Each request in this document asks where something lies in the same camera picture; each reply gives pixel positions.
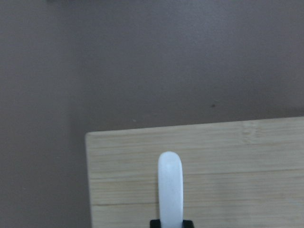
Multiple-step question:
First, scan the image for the white ceramic spoon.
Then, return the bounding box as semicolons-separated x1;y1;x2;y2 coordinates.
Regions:
158;152;183;228

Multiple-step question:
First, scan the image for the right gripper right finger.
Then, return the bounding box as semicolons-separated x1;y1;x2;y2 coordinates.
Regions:
182;220;195;228

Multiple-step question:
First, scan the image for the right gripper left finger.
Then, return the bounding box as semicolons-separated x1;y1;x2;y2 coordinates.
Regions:
149;219;162;228

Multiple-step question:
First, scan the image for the bamboo cutting board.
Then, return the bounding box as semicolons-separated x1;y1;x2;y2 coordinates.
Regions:
85;117;304;228

